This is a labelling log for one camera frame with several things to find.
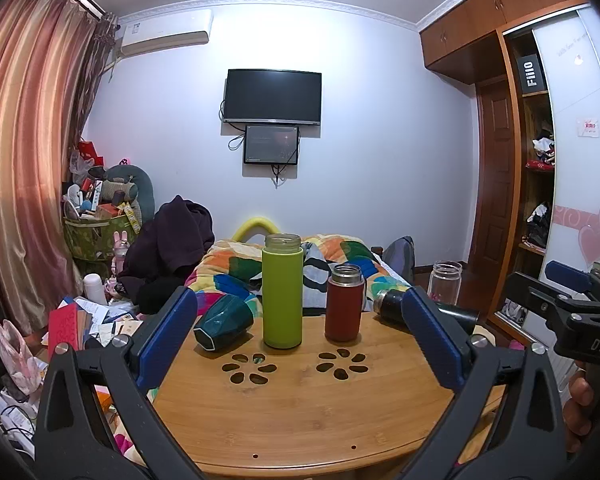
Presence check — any bamboo folding table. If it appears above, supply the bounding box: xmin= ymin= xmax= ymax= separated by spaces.
xmin=139 ymin=305 xmax=511 ymax=476

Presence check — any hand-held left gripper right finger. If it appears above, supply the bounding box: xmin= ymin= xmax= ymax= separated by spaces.
xmin=399 ymin=285 xmax=569 ymax=480

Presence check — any grey backpack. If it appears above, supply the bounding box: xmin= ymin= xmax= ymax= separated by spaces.
xmin=381 ymin=235 xmax=416 ymax=285

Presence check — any green fabric storage basket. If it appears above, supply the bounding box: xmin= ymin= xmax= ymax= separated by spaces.
xmin=62 ymin=209 xmax=145 ymax=264

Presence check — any person's right hand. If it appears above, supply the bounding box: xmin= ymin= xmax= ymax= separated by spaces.
xmin=563 ymin=374 xmax=600 ymax=456

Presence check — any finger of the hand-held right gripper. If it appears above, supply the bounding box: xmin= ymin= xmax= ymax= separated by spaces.
xmin=545 ymin=260 xmax=600 ymax=306
xmin=502 ymin=270 xmax=588 ymax=323

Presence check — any striped pink curtain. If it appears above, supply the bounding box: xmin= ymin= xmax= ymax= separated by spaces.
xmin=0 ymin=0 xmax=118 ymax=337

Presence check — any clear glass jar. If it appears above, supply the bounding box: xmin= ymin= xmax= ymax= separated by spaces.
xmin=426 ymin=260 xmax=464 ymax=307

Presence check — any red steel-rimmed bottle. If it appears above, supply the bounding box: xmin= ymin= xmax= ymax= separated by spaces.
xmin=324 ymin=262 xmax=365 ymax=343

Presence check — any dark teal faceted cup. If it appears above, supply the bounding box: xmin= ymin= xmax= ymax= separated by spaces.
xmin=193 ymin=293 xmax=255 ymax=352

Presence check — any red patterned box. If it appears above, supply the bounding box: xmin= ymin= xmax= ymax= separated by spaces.
xmin=46 ymin=304 xmax=94 ymax=362

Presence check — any pile of papers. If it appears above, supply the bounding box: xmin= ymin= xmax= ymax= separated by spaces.
xmin=57 ymin=296 xmax=148 ymax=351

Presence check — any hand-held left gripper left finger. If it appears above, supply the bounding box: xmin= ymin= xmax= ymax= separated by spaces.
xmin=35 ymin=285 xmax=207 ymax=480

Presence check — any black steel-rimmed bottle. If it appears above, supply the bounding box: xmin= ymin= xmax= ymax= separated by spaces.
xmin=372 ymin=287 xmax=481 ymax=337

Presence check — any brown wooden door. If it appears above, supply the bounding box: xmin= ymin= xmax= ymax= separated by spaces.
xmin=474 ymin=76 xmax=520 ymax=272

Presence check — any small wall-mounted monitor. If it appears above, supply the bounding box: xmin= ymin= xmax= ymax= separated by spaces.
xmin=243 ymin=124 xmax=301 ymax=166

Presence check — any red gift bag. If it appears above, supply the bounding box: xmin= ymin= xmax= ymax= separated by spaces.
xmin=76 ymin=137 xmax=106 ymax=169

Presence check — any wall-mounted black television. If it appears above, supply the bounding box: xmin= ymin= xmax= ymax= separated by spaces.
xmin=222 ymin=68 xmax=323 ymax=127

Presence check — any pink bunny bottle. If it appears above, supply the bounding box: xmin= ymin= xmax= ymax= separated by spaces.
xmin=110 ymin=230 xmax=132 ymax=273

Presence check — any lime green tall bottle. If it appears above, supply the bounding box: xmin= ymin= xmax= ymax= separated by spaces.
xmin=261 ymin=233 xmax=305 ymax=349

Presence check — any black printed box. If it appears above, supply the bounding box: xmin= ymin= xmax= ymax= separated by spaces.
xmin=513 ymin=51 xmax=549 ymax=96

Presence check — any colourful patchwork blanket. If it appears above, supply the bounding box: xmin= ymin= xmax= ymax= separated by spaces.
xmin=186 ymin=233 xmax=412 ymax=322

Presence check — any wooden wardrobe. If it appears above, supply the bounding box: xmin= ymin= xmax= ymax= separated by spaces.
xmin=418 ymin=0 xmax=600 ymax=348

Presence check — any yellow foam tube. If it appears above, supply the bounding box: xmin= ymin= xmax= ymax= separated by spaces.
xmin=231 ymin=216 xmax=280 ymax=244

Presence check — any white air conditioner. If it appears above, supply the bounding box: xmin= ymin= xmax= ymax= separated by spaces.
xmin=114 ymin=8 xmax=215 ymax=58

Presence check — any dark clothes pile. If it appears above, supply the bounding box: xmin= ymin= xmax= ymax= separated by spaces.
xmin=116 ymin=194 xmax=216 ymax=313

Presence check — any white thermos bottle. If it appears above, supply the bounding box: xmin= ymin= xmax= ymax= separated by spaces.
xmin=82 ymin=273 xmax=109 ymax=307

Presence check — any pink floral bag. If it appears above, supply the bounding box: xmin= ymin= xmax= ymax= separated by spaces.
xmin=0 ymin=319 xmax=49 ymax=397

